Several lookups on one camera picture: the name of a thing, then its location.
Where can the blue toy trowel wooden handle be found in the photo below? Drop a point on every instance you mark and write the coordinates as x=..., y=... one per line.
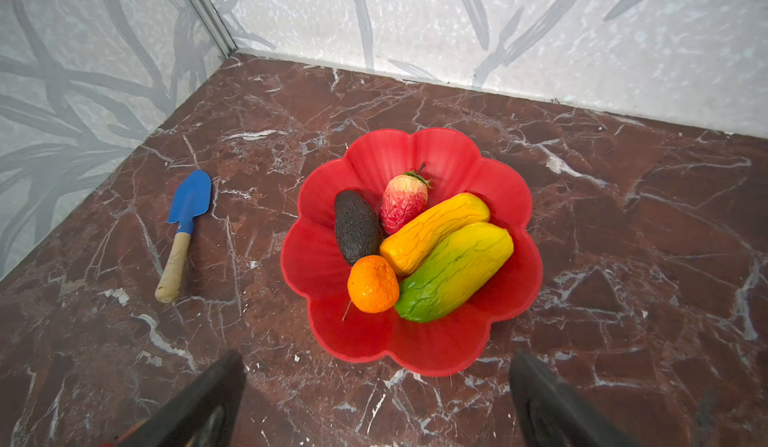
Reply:
x=191, y=200

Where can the red flower-shaped fruit bowl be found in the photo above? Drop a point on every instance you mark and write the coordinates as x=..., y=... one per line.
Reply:
x=313, y=266

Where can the dark fake avocado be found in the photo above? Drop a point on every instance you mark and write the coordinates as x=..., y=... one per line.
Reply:
x=357, y=228

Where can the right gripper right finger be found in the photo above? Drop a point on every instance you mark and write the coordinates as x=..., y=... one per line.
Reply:
x=550, y=412

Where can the small fake orange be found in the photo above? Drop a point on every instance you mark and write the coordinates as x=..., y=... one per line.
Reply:
x=373, y=285

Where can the green yellow fake mango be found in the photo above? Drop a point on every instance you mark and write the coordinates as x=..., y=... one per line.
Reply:
x=454, y=271

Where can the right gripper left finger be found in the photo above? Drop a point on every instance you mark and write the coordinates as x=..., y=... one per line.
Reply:
x=203, y=414

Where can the fake strawberry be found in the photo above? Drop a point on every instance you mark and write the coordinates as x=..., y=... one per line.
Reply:
x=404, y=198

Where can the yellow orange fake squash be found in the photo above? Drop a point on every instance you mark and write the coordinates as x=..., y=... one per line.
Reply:
x=408, y=248

